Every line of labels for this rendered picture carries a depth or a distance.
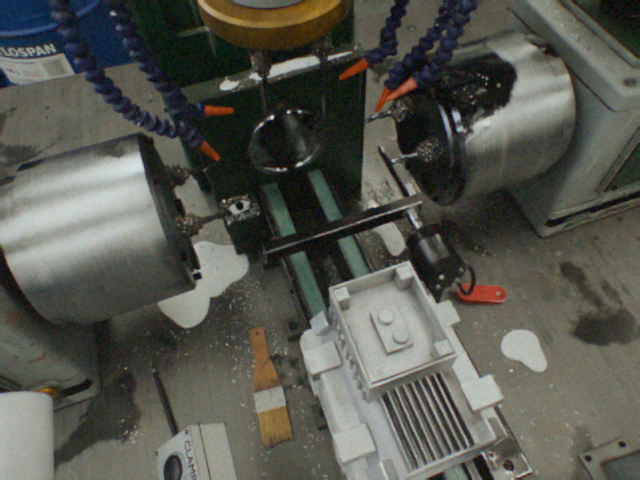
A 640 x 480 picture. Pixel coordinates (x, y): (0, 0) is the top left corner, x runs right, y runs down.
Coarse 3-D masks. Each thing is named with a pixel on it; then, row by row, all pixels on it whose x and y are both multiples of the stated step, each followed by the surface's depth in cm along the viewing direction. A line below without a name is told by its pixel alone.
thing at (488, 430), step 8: (424, 288) 62; (320, 312) 59; (328, 312) 60; (312, 320) 60; (320, 320) 59; (328, 320) 59; (312, 328) 60; (320, 328) 59; (328, 328) 59; (480, 424) 52; (488, 424) 52; (496, 424) 53; (480, 432) 52; (488, 432) 51; (496, 432) 51; (480, 440) 52; (488, 440) 51; (496, 440) 52; (376, 464) 50; (384, 464) 50; (392, 464) 51; (368, 472) 51; (376, 472) 50; (384, 472) 50; (392, 472) 50
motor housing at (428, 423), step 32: (320, 384) 60; (352, 384) 56; (416, 384) 54; (448, 384) 55; (352, 416) 55; (384, 416) 53; (416, 416) 51; (448, 416) 52; (480, 416) 55; (384, 448) 52; (416, 448) 51; (448, 448) 50; (480, 448) 60
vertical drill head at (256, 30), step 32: (224, 0) 53; (256, 0) 51; (288, 0) 51; (320, 0) 52; (224, 32) 53; (256, 32) 52; (288, 32) 52; (320, 32) 53; (256, 64) 57; (320, 64) 61
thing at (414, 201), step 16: (368, 208) 76; (384, 208) 75; (400, 208) 75; (416, 208) 76; (336, 224) 74; (352, 224) 74; (368, 224) 75; (384, 224) 77; (272, 240) 73; (288, 240) 72; (304, 240) 72; (320, 240) 74; (272, 256) 73
